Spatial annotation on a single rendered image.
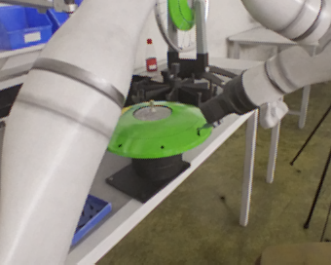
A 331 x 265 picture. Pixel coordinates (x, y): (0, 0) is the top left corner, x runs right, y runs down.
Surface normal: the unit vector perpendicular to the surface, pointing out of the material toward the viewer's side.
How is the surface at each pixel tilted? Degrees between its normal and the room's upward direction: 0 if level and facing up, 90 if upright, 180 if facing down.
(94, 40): 37
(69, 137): 72
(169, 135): 22
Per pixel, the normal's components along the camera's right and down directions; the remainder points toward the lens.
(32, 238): 0.66, 0.02
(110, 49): 0.67, -0.45
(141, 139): -0.13, -0.66
